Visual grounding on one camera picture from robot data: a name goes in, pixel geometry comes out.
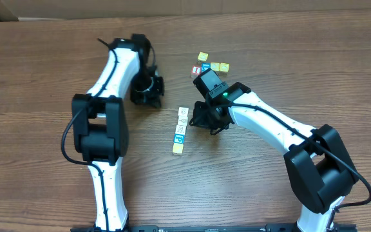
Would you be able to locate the white block red base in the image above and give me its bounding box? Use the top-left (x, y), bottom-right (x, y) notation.
top-left (177, 116), bottom-right (188, 126)

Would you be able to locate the white block green pattern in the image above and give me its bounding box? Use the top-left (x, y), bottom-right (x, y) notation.
top-left (178, 107), bottom-right (189, 117)

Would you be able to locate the white block wavy pattern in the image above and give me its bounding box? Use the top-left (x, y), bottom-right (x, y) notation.
top-left (175, 125), bottom-right (187, 135)

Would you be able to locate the blue letter block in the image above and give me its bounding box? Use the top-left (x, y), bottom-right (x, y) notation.
top-left (201, 63), bottom-right (211, 72)
top-left (173, 134), bottom-right (185, 144)

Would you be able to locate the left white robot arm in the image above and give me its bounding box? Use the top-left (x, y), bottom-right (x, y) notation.
top-left (65, 34), bottom-right (164, 231)

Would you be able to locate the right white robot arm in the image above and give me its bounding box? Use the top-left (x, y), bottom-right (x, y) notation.
top-left (190, 69), bottom-right (358, 231)

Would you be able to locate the yellow block right row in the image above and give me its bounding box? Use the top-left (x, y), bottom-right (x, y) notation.
top-left (219, 63), bottom-right (230, 76)

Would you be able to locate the yellow block row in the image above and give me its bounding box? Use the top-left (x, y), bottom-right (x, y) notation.
top-left (210, 62), bottom-right (220, 72)
top-left (219, 63), bottom-right (230, 76)

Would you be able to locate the yellow block middle row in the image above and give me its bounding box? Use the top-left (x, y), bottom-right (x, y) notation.
top-left (210, 62), bottom-right (220, 72)

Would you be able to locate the red letter block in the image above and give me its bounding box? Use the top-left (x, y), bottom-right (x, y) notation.
top-left (191, 66), bottom-right (202, 79)

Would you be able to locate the yellow block top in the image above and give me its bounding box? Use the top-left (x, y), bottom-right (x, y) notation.
top-left (197, 52), bottom-right (209, 64)

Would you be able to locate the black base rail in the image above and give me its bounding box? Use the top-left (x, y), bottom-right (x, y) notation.
top-left (70, 224), bottom-right (357, 232)

